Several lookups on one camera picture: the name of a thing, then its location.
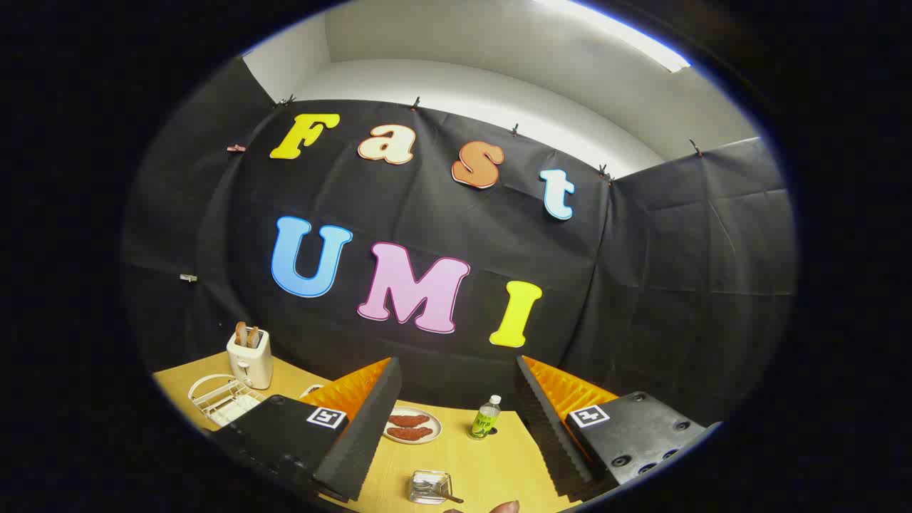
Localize green label drink bottle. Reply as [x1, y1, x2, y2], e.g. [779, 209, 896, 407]
[468, 395, 502, 440]

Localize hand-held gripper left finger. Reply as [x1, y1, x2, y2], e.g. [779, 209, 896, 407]
[202, 356, 403, 504]

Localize clear wire basket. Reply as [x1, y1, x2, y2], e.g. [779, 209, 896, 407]
[409, 470, 452, 506]

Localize dark-handled metal spoon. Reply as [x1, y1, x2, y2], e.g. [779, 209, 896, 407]
[415, 479, 465, 504]

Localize white plate with meat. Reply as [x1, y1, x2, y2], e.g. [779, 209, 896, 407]
[383, 406, 442, 445]

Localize white wire dish rack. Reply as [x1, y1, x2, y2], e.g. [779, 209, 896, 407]
[188, 374, 268, 427]

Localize black backdrop cloth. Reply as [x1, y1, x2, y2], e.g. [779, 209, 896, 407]
[121, 61, 797, 428]

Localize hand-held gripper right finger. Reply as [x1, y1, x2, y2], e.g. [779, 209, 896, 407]
[516, 355, 722, 499]

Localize white toaster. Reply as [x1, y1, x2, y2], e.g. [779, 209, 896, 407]
[227, 328, 274, 390]

